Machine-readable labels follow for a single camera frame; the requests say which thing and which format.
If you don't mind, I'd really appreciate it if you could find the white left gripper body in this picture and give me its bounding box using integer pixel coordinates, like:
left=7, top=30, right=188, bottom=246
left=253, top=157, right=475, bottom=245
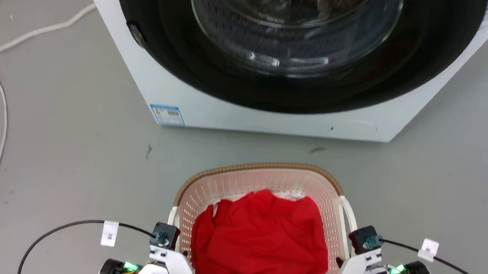
left=148, top=246, right=196, bottom=274

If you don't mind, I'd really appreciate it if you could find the beige perforated laundry basket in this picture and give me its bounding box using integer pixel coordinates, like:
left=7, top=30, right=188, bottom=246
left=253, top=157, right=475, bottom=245
left=165, top=157, right=362, bottom=274

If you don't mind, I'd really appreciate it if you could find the red garment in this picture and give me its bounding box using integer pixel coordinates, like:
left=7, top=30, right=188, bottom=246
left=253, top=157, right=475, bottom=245
left=189, top=186, right=332, bottom=274

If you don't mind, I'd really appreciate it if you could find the white garment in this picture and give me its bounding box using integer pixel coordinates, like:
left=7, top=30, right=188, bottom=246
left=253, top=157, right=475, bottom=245
left=272, top=191, right=307, bottom=201

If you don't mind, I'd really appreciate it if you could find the blue energy label sticker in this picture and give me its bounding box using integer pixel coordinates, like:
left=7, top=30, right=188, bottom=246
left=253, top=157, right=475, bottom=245
left=148, top=104, right=186, bottom=127

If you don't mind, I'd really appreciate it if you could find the white washing machine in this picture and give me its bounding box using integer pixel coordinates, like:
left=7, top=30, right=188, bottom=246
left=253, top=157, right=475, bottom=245
left=74, top=0, right=488, bottom=148

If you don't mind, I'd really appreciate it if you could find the black round washer door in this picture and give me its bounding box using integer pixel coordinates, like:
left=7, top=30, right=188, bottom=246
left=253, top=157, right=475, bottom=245
left=111, top=0, right=488, bottom=124

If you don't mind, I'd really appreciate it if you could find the glass door window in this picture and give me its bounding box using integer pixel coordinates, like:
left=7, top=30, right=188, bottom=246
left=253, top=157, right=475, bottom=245
left=186, top=0, right=404, bottom=84

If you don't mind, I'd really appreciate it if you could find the white left cable tag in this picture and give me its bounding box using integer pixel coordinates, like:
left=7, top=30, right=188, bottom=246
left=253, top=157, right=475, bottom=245
left=100, top=220, right=120, bottom=247

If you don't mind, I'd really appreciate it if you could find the white cable tag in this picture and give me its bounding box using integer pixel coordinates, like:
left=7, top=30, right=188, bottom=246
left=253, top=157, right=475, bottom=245
left=100, top=220, right=120, bottom=247
left=418, top=238, right=440, bottom=263

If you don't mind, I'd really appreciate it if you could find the white right cable tag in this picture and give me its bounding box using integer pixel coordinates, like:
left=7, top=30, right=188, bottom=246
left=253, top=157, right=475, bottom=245
left=418, top=238, right=440, bottom=263

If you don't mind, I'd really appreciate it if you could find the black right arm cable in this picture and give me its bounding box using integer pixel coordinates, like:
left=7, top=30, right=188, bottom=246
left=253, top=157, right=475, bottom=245
left=377, top=238, right=488, bottom=274

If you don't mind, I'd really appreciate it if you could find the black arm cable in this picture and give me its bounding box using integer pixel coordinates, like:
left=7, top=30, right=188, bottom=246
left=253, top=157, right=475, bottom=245
left=17, top=216, right=159, bottom=274
left=377, top=238, right=488, bottom=274

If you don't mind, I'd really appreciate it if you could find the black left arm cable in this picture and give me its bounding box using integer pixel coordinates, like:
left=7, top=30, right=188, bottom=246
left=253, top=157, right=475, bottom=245
left=17, top=216, right=159, bottom=274

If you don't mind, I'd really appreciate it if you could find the dark door handle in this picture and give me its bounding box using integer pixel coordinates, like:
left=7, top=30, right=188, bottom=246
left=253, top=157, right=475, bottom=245
left=126, top=21, right=148, bottom=49

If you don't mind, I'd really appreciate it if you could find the thick white floor cable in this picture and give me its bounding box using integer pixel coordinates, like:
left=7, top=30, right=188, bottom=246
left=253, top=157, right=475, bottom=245
left=0, top=0, right=97, bottom=63

